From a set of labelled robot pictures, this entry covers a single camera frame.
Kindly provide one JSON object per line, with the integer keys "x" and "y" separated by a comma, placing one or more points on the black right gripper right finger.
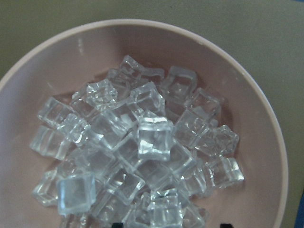
{"x": 226, "y": 225}

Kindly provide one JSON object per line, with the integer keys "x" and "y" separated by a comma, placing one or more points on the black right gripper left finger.
{"x": 118, "y": 225}

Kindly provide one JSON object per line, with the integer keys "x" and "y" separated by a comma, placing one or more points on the pile of clear ice cubes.
{"x": 135, "y": 148}

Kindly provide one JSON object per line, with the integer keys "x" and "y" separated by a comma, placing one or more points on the pink plastic bowl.
{"x": 66, "y": 61}

